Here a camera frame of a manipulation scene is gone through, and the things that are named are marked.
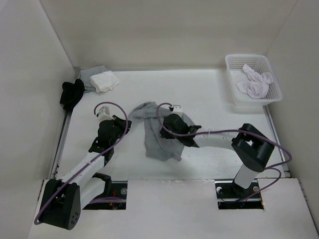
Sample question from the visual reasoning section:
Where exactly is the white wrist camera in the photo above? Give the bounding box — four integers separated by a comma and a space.
169, 105, 183, 117
97, 106, 113, 122

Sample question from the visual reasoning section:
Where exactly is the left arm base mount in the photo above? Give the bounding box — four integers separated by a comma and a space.
84, 181, 128, 210

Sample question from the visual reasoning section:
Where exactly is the folded light grey tank top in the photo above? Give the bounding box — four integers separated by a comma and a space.
80, 65, 108, 93

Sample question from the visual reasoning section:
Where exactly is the pale pink tank top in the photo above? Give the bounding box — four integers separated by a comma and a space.
237, 64, 274, 99

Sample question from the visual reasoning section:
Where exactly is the folded white tank top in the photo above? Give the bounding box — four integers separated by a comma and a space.
90, 71, 120, 93

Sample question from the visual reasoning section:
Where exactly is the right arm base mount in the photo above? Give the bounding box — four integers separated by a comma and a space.
215, 181, 264, 210

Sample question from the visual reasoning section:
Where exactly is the black tank top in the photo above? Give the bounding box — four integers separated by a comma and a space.
60, 79, 85, 112

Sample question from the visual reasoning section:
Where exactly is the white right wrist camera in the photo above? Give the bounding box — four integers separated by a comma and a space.
169, 105, 183, 117

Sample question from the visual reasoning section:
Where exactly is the white plastic basket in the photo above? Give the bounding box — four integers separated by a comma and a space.
225, 54, 283, 107

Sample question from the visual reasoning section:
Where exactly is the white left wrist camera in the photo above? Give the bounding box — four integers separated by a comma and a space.
97, 106, 113, 122

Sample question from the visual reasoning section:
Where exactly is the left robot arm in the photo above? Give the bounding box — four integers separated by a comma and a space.
34, 116, 132, 230

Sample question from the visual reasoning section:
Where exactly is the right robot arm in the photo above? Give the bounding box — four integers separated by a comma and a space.
160, 113, 274, 197

